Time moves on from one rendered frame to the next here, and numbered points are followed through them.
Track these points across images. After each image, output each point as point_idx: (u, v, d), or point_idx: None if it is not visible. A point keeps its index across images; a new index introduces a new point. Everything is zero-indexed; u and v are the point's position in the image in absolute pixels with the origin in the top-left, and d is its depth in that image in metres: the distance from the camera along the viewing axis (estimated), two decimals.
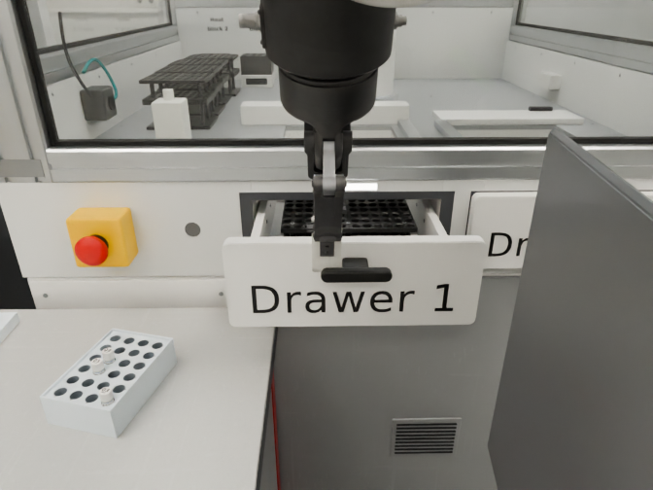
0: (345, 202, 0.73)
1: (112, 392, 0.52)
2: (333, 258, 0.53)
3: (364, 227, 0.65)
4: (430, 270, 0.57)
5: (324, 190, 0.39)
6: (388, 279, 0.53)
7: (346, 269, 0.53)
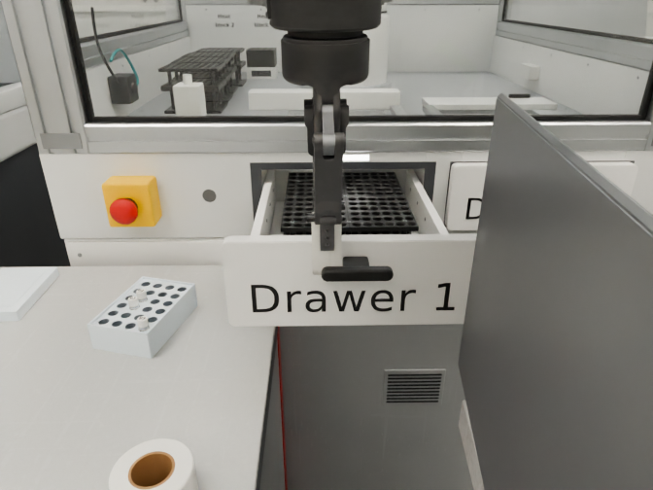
0: (345, 201, 0.72)
1: (147, 320, 0.62)
2: (333, 257, 0.52)
3: (365, 226, 0.65)
4: (432, 268, 0.56)
5: (324, 144, 0.41)
6: (389, 278, 0.52)
7: (347, 268, 0.52)
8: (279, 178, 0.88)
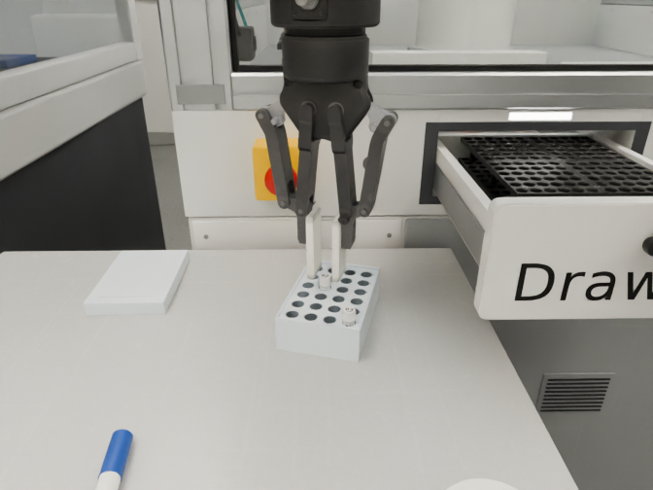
0: (566, 165, 0.58)
1: (355, 311, 0.48)
2: (344, 254, 0.53)
3: (625, 192, 0.51)
4: None
5: (395, 122, 0.44)
6: None
7: None
8: None
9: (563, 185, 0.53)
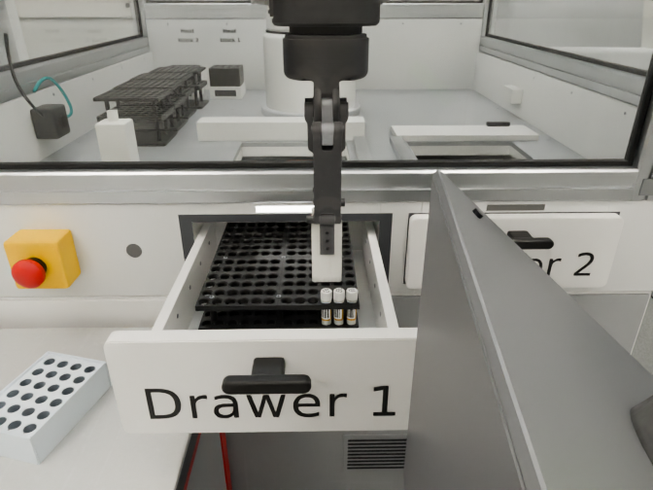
0: (281, 265, 0.62)
1: (329, 295, 0.54)
2: (334, 262, 0.51)
3: (296, 303, 0.55)
4: (365, 370, 0.46)
5: (323, 131, 0.41)
6: (305, 391, 0.42)
7: (253, 378, 0.42)
8: (220, 226, 0.78)
9: (254, 292, 0.57)
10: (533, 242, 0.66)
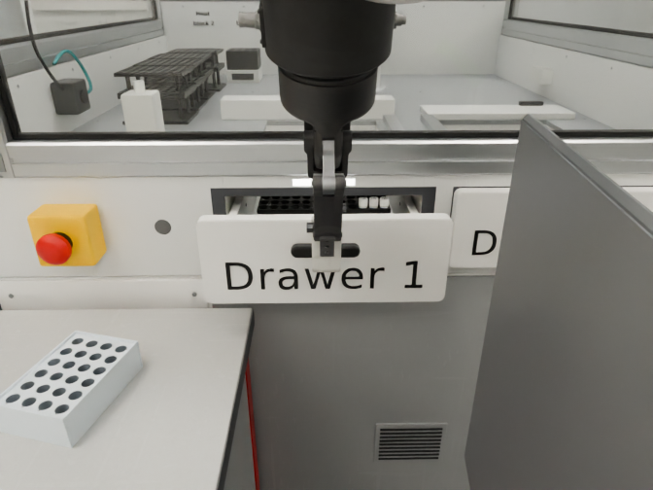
0: None
1: (365, 201, 0.67)
2: (333, 258, 0.52)
3: None
4: (399, 247, 0.58)
5: (324, 189, 0.39)
6: (356, 254, 0.55)
7: None
8: None
9: (302, 202, 0.69)
10: None
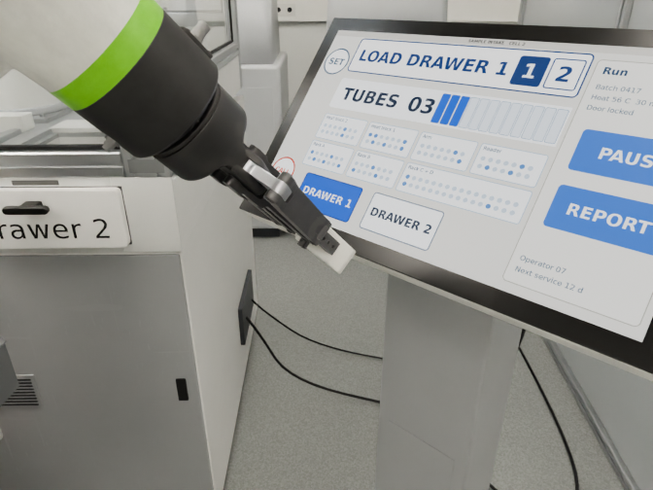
0: None
1: None
2: (324, 254, 0.53)
3: None
4: None
5: None
6: None
7: None
8: None
9: None
10: (29, 209, 0.84)
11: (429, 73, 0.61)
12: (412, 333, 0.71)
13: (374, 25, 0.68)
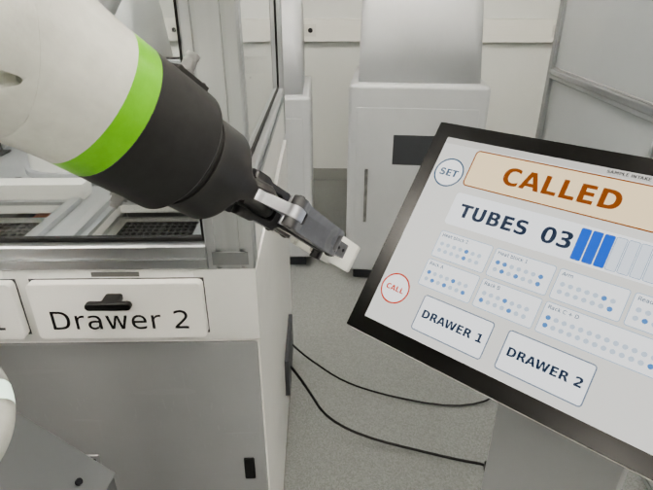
0: None
1: None
2: None
3: None
4: None
5: None
6: None
7: None
8: None
9: None
10: (112, 305, 0.81)
11: (564, 201, 0.58)
12: (525, 452, 0.69)
13: (491, 137, 0.66)
